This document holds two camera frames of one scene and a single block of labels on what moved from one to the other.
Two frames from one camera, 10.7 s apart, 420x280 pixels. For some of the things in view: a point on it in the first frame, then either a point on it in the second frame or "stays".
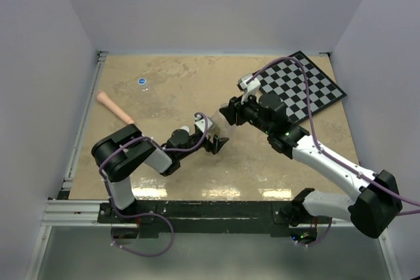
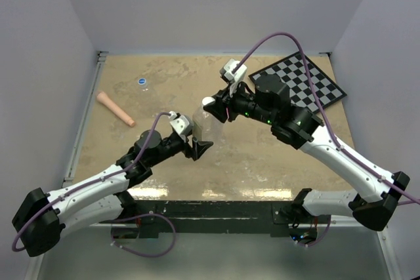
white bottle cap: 185,128 → 207,100
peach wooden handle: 103,98 stays
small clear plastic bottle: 143,84 stays
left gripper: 215,145 → 197,149
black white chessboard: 287,80 stays
